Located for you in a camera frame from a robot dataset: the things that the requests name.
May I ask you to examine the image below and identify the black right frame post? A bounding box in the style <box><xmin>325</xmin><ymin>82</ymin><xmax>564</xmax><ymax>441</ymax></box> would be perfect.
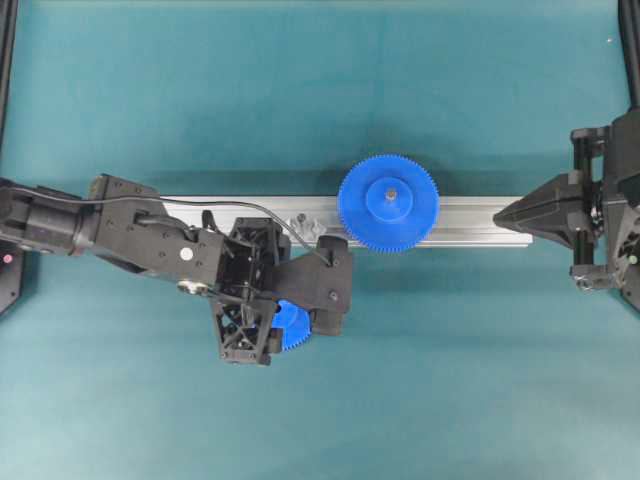
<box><xmin>618</xmin><ymin>0</ymin><xmax>639</xmax><ymax>110</ymax></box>

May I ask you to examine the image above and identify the silver shaft mounting bracket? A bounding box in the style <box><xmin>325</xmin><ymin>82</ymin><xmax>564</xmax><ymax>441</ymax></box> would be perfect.
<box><xmin>288</xmin><ymin>213</ymin><xmax>327</xmax><ymax>243</ymax></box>

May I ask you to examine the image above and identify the black left frame post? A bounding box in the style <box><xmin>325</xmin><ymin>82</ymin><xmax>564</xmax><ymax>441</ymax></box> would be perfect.
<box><xmin>0</xmin><ymin>0</ymin><xmax>19</xmax><ymax>141</ymax></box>

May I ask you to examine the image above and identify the green table mat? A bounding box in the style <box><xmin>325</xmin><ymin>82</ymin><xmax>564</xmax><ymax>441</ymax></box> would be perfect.
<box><xmin>1</xmin><ymin>1</ymin><xmax>639</xmax><ymax>479</ymax></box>

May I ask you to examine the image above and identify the small blue plastic gear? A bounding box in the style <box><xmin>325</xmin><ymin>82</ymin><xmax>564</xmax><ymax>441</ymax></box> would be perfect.
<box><xmin>271</xmin><ymin>300</ymin><xmax>311</xmax><ymax>351</ymax></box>

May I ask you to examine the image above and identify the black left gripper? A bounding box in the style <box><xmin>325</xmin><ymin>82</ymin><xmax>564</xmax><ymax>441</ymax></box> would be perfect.
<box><xmin>89</xmin><ymin>174</ymin><xmax>291</xmax><ymax>366</ymax></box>

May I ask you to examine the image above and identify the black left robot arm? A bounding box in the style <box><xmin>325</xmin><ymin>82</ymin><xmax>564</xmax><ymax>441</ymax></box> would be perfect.
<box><xmin>1</xmin><ymin>175</ymin><xmax>291</xmax><ymax>365</ymax></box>

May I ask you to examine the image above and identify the black camera cable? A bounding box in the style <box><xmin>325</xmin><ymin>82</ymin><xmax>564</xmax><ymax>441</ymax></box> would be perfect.
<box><xmin>0</xmin><ymin>183</ymin><xmax>335</xmax><ymax>267</ymax></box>

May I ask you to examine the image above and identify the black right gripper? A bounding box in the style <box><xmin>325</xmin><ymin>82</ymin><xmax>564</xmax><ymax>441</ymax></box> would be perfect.
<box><xmin>494</xmin><ymin>108</ymin><xmax>639</xmax><ymax>310</ymax></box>

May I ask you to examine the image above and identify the aluminium extrusion rail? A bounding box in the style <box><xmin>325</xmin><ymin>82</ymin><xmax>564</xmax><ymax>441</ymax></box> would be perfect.
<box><xmin>165</xmin><ymin>196</ymin><xmax>533</xmax><ymax>248</ymax></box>

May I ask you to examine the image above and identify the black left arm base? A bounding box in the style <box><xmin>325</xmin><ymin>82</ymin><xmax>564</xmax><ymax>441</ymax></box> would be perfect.
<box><xmin>0</xmin><ymin>241</ymin><xmax>25</xmax><ymax>314</ymax></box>

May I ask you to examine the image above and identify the large blue plastic gear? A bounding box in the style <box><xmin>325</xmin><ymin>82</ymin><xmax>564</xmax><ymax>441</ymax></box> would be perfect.
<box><xmin>336</xmin><ymin>154</ymin><xmax>440</xmax><ymax>253</ymax></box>

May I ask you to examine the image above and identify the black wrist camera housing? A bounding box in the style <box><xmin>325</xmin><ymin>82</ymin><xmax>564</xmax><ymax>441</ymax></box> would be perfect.
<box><xmin>265</xmin><ymin>235</ymin><xmax>354</xmax><ymax>336</ymax></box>

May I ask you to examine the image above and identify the black frame post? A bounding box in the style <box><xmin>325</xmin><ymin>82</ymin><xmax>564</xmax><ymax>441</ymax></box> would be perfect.
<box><xmin>618</xmin><ymin>0</ymin><xmax>639</xmax><ymax>110</ymax></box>
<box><xmin>0</xmin><ymin>0</ymin><xmax>19</xmax><ymax>141</ymax></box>

